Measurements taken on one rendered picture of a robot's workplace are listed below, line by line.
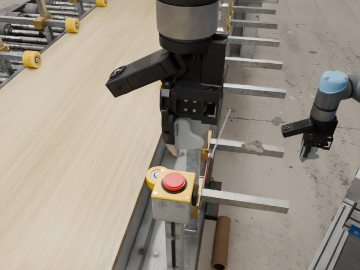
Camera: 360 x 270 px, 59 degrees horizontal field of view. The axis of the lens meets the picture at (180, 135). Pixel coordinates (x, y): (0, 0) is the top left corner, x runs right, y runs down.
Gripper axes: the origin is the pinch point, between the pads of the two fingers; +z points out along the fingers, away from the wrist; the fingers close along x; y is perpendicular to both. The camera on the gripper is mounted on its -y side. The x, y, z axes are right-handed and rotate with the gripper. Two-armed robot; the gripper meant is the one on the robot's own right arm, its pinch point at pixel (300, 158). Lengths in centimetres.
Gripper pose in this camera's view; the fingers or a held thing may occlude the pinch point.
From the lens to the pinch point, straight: 128.2
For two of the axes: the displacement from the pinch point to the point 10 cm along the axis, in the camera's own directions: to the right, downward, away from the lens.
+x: 1.9, -6.3, 7.5
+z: 0.0, 7.7, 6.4
